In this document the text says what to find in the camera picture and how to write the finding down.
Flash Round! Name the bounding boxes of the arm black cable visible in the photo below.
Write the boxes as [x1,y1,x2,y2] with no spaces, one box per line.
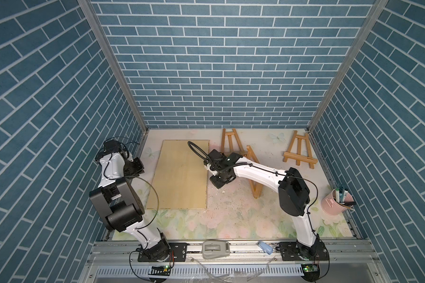
[187,141,319,248]
[129,141,176,282]

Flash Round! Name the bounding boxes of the right green circuit board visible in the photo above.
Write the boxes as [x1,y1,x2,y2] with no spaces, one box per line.
[301,264,321,283]

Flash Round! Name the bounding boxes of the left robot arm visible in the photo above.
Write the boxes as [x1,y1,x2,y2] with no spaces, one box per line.
[89,139,171,261]

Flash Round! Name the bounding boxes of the wooden easel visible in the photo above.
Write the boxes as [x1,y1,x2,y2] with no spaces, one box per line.
[282,130,318,169]
[220,128,246,155]
[238,145,263,199]

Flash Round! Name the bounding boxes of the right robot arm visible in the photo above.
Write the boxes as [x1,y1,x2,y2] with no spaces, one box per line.
[203,150,325,260]

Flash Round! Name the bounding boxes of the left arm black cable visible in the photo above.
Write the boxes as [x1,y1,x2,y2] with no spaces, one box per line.
[129,141,176,282]

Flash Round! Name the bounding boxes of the left aluminium corner post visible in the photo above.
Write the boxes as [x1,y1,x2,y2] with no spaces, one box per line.
[78,0,148,134]

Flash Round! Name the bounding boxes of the right aluminium corner post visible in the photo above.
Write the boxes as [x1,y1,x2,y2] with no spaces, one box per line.
[306,0,388,133]

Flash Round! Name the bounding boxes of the grey remote on rail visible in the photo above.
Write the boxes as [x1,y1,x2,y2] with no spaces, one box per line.
[202,240,230,259]

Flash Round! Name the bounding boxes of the left green circuit board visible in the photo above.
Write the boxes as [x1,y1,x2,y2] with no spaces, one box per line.
[149,265,172,278]

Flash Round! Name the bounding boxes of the plywood board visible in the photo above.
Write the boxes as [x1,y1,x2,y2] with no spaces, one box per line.
[146,140,208,209]

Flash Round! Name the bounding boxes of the aluminium front rail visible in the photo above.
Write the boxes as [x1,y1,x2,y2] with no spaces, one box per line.
[79,238,390,283]

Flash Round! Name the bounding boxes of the aluminium corner post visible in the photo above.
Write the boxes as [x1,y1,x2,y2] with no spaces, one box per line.
[306,0,388,133]
[78,0,148,134]

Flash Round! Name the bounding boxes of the pink cup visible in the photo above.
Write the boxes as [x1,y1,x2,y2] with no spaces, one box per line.
[321,190,353,216]

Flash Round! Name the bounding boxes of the pens in pink cup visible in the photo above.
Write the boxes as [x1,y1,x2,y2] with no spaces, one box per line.
[334,186,356,208]

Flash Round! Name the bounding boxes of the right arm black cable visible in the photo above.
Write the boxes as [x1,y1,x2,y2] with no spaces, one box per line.
[187,141,319,248]

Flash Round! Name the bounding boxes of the blue white object on rail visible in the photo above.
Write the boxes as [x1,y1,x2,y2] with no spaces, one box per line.
[257,241,273,255]

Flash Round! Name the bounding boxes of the green circuit board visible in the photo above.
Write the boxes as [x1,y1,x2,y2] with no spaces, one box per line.
[149,265,172,278]
[301,264,321,283]

